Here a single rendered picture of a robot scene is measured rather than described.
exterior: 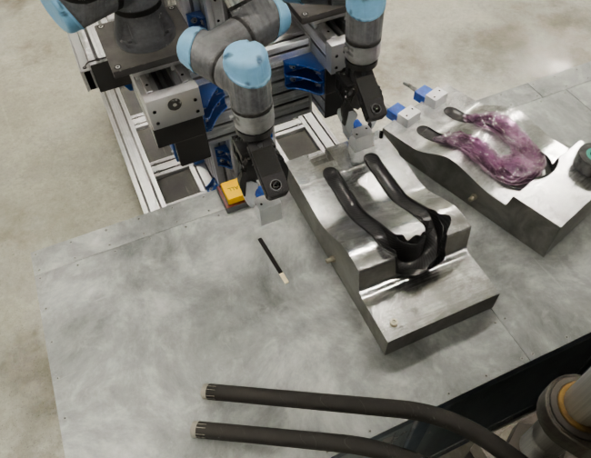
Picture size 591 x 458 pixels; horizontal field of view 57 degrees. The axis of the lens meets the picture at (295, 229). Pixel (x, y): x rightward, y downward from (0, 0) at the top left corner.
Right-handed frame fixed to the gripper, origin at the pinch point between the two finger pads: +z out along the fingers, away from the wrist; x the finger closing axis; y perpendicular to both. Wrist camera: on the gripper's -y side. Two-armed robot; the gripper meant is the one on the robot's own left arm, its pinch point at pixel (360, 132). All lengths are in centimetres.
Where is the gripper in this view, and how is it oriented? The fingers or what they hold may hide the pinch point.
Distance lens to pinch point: 132.7
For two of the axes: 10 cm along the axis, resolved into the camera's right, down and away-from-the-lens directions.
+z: 0.3, 6.0, 8.0
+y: -4.0, -7.2, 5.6
